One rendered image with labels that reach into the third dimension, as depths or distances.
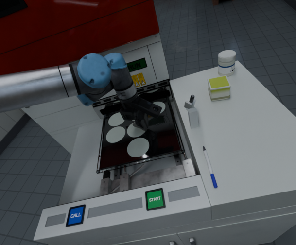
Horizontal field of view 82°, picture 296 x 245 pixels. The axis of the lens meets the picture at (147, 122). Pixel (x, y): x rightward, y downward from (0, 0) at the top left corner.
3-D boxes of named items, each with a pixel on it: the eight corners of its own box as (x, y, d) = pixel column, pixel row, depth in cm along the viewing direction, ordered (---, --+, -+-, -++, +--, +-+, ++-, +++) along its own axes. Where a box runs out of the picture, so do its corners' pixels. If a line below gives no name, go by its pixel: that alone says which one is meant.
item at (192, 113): (185, 118, 69) (181, 92, 59) (195, 115, 68) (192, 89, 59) (190, 130, 64) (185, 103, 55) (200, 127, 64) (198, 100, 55)
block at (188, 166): (182, 164, 65) (181, 160, 63) (191, 162, 65) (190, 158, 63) (188, 184, 59) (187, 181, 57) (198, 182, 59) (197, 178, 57)
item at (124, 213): (66, 219, 69) (42, 208, 60) (202, 191, 62) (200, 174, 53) (60, 247, 63) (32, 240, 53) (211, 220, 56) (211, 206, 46)
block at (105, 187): (104, 182, 69) (100, 179, 67) (112, 180, 69) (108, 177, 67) (102, 202, 64) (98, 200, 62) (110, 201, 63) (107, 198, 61)
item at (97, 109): (100, 117, 104) (93, 106, 97) (171, 97, 98) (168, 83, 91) (100, 119, 103) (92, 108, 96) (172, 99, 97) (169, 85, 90)
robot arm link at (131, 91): (136, 78, 63) (127, 93, 58) (140, 88, 66) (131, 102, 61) (119, 78, 66) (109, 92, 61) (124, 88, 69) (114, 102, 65)
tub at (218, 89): (207, 91, 76) (207, 78, 71) (225, 88, 74) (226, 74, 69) (210, 102, 71) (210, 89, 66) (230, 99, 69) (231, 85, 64)
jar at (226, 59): (215, 71, 84) (215, 52, 77) (230, 66, 83) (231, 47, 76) (221, 78, 79) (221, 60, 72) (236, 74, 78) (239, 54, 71)
